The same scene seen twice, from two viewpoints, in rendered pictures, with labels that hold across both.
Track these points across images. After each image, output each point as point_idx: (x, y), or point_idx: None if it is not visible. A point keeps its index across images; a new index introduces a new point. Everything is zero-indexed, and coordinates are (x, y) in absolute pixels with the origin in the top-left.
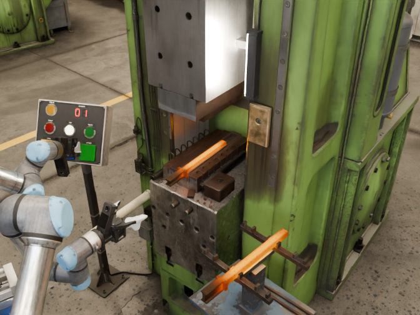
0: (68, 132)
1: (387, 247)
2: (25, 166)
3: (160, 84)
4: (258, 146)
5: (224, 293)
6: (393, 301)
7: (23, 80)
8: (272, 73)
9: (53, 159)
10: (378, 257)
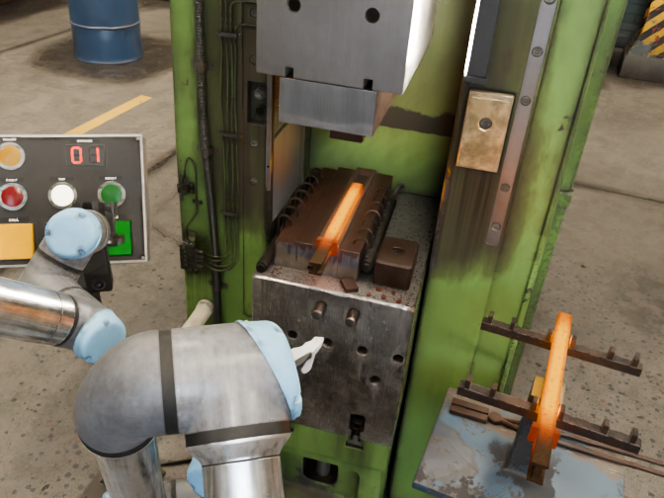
0: (60, 201)
1: (533, 326)
2: (46, 275)
3: (286, 69)
4: (473, 174)
5: (467, 455)
6: (581, 402)
7: None
8: (525, 25)
9: (97, 250)
10: (530, 344)
